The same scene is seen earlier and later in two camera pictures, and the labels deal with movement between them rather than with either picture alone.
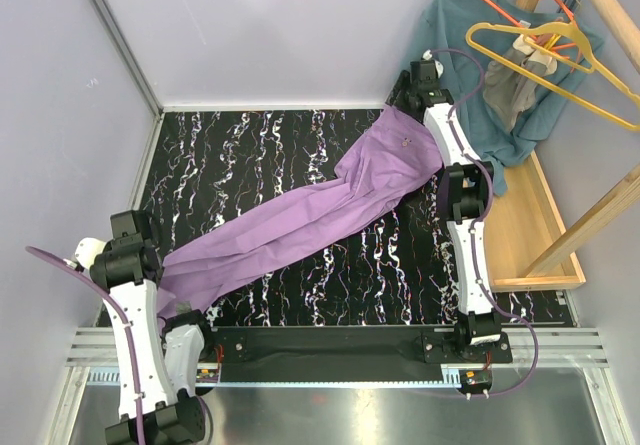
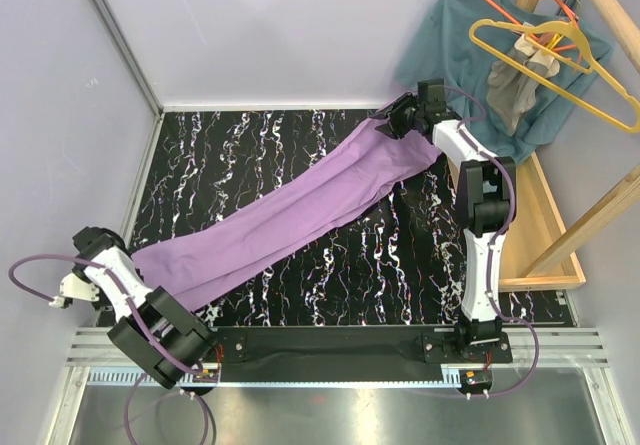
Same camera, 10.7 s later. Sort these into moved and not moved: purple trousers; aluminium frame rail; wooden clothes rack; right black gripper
Moved: purple trousers; right black gripper
Not moved: aluminium frame rail; wooden clothes rack
